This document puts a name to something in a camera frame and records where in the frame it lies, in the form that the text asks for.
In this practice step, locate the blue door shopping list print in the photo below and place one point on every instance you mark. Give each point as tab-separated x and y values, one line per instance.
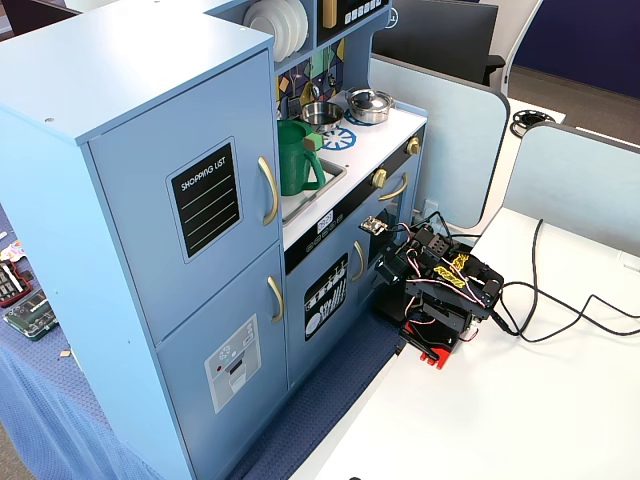
150	160

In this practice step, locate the pale blue desk divider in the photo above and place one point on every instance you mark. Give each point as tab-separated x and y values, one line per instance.
450	140
565	185

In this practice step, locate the clear box with circuit board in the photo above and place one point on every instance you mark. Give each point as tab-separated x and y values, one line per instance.
31	317

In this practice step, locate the metal toy sink basin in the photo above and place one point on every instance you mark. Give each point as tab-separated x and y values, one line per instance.
330	175

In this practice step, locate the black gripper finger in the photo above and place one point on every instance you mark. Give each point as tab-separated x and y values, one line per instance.
385	302
407	307

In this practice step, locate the black toy microwave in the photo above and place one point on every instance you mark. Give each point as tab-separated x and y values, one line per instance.
365	12

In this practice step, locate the green toy pitcher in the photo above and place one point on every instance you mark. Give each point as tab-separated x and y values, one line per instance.
295	160

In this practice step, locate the blue oven door with window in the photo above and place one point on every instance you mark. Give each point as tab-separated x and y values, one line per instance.
407	210

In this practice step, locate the small wrist camera board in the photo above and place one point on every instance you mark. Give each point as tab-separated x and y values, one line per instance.
372	225

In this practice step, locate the green and tan toy block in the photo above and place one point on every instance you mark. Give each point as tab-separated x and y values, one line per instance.
314	141

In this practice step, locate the steel toy pot with lid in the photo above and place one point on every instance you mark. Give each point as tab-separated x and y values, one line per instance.
369	102

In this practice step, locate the white socket box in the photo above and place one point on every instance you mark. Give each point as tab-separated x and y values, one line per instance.
430	206

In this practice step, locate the black round spool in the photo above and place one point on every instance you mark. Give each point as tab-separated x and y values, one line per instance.
531	121

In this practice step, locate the blue door ice dispenser print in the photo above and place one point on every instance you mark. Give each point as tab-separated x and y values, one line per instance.
200	325

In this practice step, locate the white toy plate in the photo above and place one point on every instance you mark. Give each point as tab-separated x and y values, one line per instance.
262	20
303	25
289	30

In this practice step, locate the blue toy kitchen body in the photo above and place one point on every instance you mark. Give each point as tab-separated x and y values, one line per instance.
125	90

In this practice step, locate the steel hanging toy utensil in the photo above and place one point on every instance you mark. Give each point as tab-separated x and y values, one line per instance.
311	91

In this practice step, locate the gold stove knob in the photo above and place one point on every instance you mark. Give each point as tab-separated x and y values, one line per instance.
380	177
414	146

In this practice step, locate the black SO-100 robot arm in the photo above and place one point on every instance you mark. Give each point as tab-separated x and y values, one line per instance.
450	280

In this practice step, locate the red table clamp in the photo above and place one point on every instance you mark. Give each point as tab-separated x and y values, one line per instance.
432	352

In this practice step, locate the black computer monitor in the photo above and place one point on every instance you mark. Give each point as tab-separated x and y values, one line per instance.
435	35

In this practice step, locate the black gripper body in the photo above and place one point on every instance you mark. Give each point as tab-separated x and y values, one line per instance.
389	271

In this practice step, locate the blue door dish rack print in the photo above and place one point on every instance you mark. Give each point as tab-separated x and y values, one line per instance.
300	360

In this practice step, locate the steel toy pot without lid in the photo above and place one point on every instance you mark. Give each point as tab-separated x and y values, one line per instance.
320	116

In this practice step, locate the colourful sticker sheet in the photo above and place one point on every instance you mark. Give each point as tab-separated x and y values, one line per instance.
11	251

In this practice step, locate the red and black tool case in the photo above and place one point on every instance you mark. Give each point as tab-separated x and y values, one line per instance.
10	285

